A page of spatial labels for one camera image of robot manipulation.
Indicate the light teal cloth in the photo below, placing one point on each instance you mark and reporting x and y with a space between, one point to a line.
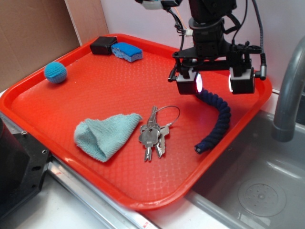
101 139

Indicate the brown cardboard panel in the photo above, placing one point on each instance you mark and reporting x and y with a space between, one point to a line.
36 32

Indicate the red plastic tray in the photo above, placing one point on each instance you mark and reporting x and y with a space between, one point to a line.
100 86

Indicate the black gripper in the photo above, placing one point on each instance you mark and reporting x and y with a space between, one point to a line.
211 52

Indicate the blue sponge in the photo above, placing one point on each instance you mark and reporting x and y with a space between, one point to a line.
127 52

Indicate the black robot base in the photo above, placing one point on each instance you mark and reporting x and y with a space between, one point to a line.
23 163

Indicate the small black box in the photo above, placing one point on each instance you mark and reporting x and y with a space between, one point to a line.
103 45

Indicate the grey sink basin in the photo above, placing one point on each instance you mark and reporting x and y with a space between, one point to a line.
257 182

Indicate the bunch of silver keys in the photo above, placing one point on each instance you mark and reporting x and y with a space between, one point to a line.
152 135

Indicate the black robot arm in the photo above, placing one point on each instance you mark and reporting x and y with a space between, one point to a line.
211 20

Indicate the blue crocheted ball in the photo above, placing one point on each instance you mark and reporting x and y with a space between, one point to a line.
55 72

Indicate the grey faucet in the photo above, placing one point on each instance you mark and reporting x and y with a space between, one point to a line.
290 108

